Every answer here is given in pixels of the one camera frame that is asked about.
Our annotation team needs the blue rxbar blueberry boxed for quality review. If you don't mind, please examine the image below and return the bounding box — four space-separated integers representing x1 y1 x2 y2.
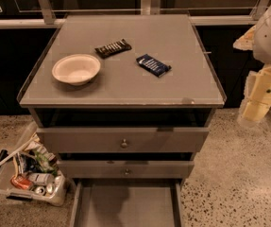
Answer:
136 54 172 78

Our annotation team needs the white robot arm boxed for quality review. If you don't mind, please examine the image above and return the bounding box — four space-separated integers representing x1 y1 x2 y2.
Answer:
233 5 271 127

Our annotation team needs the grey drawer cabinet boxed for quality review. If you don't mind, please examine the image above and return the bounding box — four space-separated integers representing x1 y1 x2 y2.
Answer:
16 13 228 227

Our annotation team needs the grey middle drawer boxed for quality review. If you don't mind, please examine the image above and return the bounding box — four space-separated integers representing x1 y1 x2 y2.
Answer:
58 161 194 179

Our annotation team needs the grey open bottom drawer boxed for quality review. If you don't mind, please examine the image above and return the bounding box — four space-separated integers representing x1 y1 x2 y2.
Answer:
69 179 185 227

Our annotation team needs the grey top drawer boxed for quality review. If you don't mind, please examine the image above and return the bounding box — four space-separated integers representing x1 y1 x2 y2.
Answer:
37 128 209 153

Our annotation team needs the dark brown snack bar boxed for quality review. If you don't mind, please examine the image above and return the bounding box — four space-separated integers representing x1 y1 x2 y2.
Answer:
95 39 132 59

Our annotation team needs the white paper bowl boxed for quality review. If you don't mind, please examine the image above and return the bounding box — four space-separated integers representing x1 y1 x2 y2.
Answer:
52 54 101 86

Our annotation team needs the green snack bag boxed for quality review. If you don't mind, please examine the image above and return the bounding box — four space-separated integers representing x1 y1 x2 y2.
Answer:
34 150 58 175

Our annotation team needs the white soda can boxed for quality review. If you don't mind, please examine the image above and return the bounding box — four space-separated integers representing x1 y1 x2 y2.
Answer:
28 173 54 186

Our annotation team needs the silver can top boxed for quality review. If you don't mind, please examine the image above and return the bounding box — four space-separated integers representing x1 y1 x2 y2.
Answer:
34 186 45 196

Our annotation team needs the clear plastic bin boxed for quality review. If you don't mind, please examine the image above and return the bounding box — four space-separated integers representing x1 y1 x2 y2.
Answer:
0 123 67 206

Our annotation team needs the red soda can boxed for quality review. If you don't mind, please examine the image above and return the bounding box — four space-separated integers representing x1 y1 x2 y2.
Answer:
10 175 33 190

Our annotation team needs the metal window frame rail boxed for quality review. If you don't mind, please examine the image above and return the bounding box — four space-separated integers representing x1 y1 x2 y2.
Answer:
0 0 271 29

